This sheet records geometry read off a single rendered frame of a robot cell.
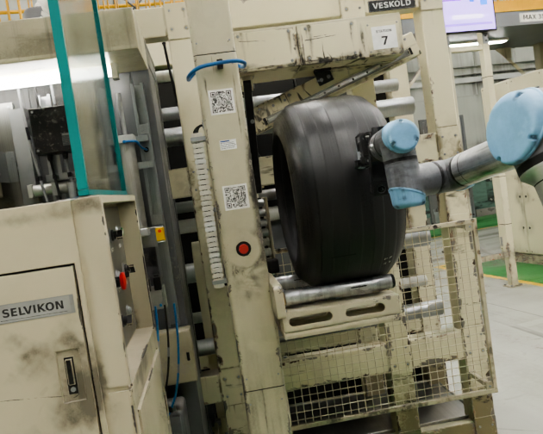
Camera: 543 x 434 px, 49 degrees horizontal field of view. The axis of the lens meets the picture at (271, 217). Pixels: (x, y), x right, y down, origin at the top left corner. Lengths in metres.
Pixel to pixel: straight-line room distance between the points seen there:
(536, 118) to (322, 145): 0.80
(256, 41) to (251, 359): 1.07
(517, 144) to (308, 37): 1.29
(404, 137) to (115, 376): 0.76
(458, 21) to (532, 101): 4.76
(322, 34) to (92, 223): 1.28
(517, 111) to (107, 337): 0.82
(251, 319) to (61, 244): 0.84
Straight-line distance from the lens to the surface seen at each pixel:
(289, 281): 2.06
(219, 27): 1.88
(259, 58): 2.13
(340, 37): 2.20
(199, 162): 1.83
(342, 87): 2.30
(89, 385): 1.21
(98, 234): 1.16
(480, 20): 5.87
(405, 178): 1.33
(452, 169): 1.37
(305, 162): 1.66
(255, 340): 1.87
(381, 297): 1.82
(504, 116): 1.03
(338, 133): 1.70
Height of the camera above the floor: 1.24
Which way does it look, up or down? 3 degrees down
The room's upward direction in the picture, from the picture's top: 8 degrees counter-clockwise
